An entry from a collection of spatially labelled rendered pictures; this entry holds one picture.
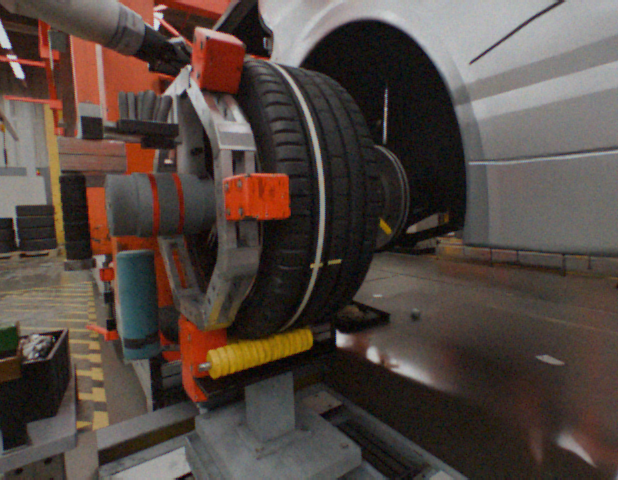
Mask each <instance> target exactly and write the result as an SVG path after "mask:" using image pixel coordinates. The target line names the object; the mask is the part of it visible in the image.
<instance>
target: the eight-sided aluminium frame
mask: <svg viewBox="0 0 618 480"><path fill-rule="evenodd" d="M190 67H191V66H189V65H186V66H185V68H184V69H181V73H180V74H179V75H178V77H177V78H176V79H175V80H174V82H173V83H172V84H171V86H170V87H169V88H168V89H167V91H166V92H165V93H164V92H163V94H162V97H164V96H165V95H170V96H171V97H172V98H173V96H174V95H175V94H178V95H179V96H180V98H181V99H186V98H187V97H188V96H190V98H191V101H192V103H193V105H194V107H195V109H196V111H197V113H198V115H199V118H200V120H201V122H202V124H203V126H204V128H205V130H206V132H207V135H208V137H209V139H210V143H211V147H212V152H213V163H214V180H215V197H216V213H217V230H218V256H217V262H216V265H215V268H214V272H213V275H212V278H211V281H210V284H209V287H208V290H207V293H206V295H205V294H203V293H202V292H201V291H200V289H199V287H198V284H197V280H196V277H195V274H194V271H193V268H192V265H191V262H190V259H189V256H188V253H187V249H186V246H185V242H184V236H183V235H175V236H159V237H158V243H159V250H160V253H161V254H162V257H163V261H164V265H165V268H166V272H167V276H168V279H169V283H170V287H171V291H172V294H173V302H174V304H175V306H176V309H177V311H178V312H180V311H181V312H182V314H183V315H184V316H185V317H186V318H188V319H189V320H190V321H191V322H192V323H193V324H195V325H196V326H197V327H198V330H202V331H203V332H207V331H211V330H216V329H220V328H224V327H229V326H231V324H232V322H233V321H234V320H235V315H236V313H237V311H238V309H239V306H240V304H241V302H242V300H243V298H244V295H245V293H246V291H247V289H248V287H249V284H250V282H251V280H252V278H253V276H254V273H257V269H258V265H259V255H260V248H261V246H260V245H259V242H258V222H257V221H239V229H240V239H238V240H236V226H235V221H227V220H226V218H225V200H224V183H223V181H224V179H225V178H229V177H233V171H232V160H236V174H237V175H242V174H246V173H255V162H254V153H255V151H256V149H255V145H254V140H253V133H252V131H251V128H250V124H249V123H246V121H245V119H244V118H243V116H242V114H241V113H240V111H239V109H238V107H237V106H236V104H235V102H234V101H233V99H232V97H231V96H230V94H228V93H221V92H214V91H208V90H202V89H200V88H199V87H198V86H197V84H196V83H195V82H194V80H193V79H192V78H191V77H190V72H191V71H190ZM165 158H166V150H156V151H155V160H153V173H178V164H177V149H176V148H175V149H173V150H171V155H170V160H165ZM174 251H176V253H177V256H178V259H179V263H180V266H181V269H182V273H183V276H184V279H185V283H186V286H187V288H183V289H182V285H181V282H180V278H179V275H178V271H177V268H176V265H175V261H174V258H173V254H172V252H174ZM179 310H180V311H179Z"/></svg>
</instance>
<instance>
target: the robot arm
mask: <svg viewBox="0 0 618 480"><path fill-rule="evenodd" d="M0 4H1V5H3V6H4V7H5V8H6V9H7V10H8V11H9V12H10V13H15V14H20V15H24V16H28V17H31V18H35V19H39V20H41V21H43V22H45V23H47V24H48V25H50V26H52V27H54V28H56V29H58V30H60V31H63V32H65V33H67V34H69V35H71V36H74V37H76V38H79V39H81V40H84V41H87V42H93V43H97V44H99V45H102V46H103V47H105V48H107V49H110V50H112V51H114V52H116V53H118V54H120V55H123V56H125V57H131V56H132V57H134V58H136V59H138V60H140V61H143V62H145V63H147V64H148V70H149V72H150V73H159V74H163V75H166V76H169V77H173V78H177V77H178V75H179V74H180V73H181V69H184V68H185V66H186V65H189V66H191V63H192V53H193V48H192V47H191V46H190V45H189V44H188V43H187V42H186V41H185V39H184V37H183V35H182V34H178V38H174V39H171V38H170V37H168V36H163V35H161V34H160V33H159V32H158V31H157V30H156V29H155V28H153V27H152V26H150V25H148V24H147V23H145V22H144V21H143V19H142V17H141V16H140V15H138V14H137V13H135V12H134V11H132V10H130V9H129V8H127V7H125V6H124V5H122V4H121V3H120V2H118V1H115V0H0ZM174 45H175V46H177V47H178V48H176V47H175V46H174ZM179 50H182V51H183V53H182V52H181V51H179Z"/></svg>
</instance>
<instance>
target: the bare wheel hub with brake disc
mask: <svg viewBox="0 0 618 480"><path fill-rule="evenodd" d="M374 147H375V149H374V151H376V155H377V160H378V161H377V164H378V166H379V173H380V178H379V179H378V180H379V181H380V182H381V189H380V191H379V192H380V193H381V201H380V202H379V203H380V204H381V214H380V215H379V217H380V218H381V219H382V220H383V221H384V223H385V224H386V225H387V226H388V227H389V229H390V230H391V233H390V234H389V235H388V234H387V233H386V232H385V231H384V230H383V228H382V227H381V226H379V227H378V229H379V234H378V237H377V238H376V239H377V245H376V249H375V250H380V249H383V248H385V247H387V246H388V245H390V244H391V243H392V242H393V241H394V240H395V239H396V238H397V237H398V236H399V234H400V233H401V231H402V229H403V227H404V225H405V222H406V220H407V216H408V212H409V205H410V190H409V183H408V179H407V176H406V173H405V170H404V168H403V166H402V164H401V163H400V161H399V160H398V158H397V157H396V156H395V155H394V154H393V153H392V152H390V151H389V150H388V149H386V148H384V147H381V146H377V145H374Z"/></svg>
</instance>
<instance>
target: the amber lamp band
mask: <svg viewBox="0 0 618 480"><path fill-rule="evenodd" d="M24 369H25V367H24V358H23V351H22V350H21V349H19V350H18V353H17V355H14V356H9V357H5V358H0V383H3V382H7V381H12V380H16V379H20V378H21V377H22V376H23V373H24Z"/></svg>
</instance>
